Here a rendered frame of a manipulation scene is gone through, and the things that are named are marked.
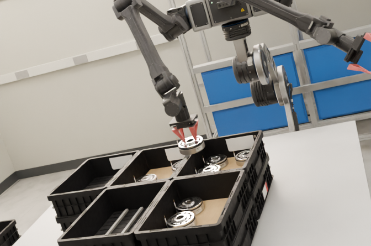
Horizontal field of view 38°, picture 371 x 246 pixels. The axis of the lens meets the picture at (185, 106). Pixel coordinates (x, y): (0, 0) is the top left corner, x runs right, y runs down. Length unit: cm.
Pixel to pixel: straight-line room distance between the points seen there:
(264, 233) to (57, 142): 408
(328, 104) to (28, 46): 306
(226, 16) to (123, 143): 319
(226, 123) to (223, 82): 34
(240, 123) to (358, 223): 239
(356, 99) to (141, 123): 224
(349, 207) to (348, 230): 16
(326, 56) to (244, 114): 76
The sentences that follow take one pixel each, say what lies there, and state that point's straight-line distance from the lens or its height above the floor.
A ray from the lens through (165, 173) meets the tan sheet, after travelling 245.
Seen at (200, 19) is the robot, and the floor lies 143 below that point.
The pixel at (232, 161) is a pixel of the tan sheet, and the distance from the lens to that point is 236.
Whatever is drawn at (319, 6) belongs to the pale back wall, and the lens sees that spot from 485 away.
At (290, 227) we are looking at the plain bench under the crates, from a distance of 201.
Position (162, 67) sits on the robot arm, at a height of 135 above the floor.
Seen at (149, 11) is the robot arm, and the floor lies 155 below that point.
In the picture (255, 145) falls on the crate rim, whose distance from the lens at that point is 218.
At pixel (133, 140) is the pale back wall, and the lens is 549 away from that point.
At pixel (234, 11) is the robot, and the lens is 255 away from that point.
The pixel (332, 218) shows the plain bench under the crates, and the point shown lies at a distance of 202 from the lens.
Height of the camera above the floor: 168
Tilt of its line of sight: 14 degrees down
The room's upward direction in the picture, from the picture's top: 16 degrees counter-clockwise
